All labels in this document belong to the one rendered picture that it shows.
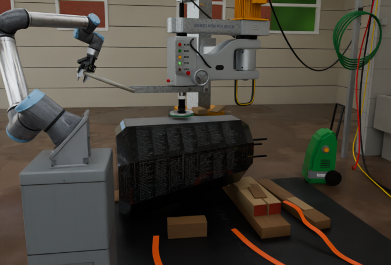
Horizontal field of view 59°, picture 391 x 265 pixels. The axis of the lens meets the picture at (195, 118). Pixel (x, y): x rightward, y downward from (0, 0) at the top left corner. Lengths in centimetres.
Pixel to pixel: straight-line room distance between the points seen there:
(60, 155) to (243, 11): 213
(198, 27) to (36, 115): 165
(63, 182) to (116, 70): 721
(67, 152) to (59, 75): 733
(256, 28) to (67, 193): 222
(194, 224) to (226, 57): 145
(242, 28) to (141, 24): 586
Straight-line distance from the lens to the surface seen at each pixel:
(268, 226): 279
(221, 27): 309
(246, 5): 328
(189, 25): 297
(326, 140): 389
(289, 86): 970
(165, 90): 295
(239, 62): 328
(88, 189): 178
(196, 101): 372
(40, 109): 184
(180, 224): 271
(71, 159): 180
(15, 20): 224
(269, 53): 942
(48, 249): 196
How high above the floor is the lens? 142
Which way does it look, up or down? 11 degrees down
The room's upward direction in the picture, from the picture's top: straight up
